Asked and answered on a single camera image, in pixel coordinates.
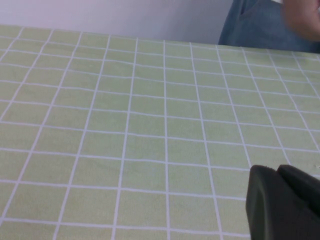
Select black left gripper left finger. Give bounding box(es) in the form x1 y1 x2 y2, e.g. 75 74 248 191
245 164 320 240

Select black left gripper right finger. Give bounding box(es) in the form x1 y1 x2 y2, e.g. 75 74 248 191
276 164 320 215

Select person's right hand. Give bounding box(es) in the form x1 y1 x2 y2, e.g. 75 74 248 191
281 0 320 41

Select green white-grid tablecloth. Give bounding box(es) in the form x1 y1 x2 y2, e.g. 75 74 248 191
0 24 320 240

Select blue trousers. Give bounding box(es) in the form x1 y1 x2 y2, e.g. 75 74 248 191
218 0 320 54

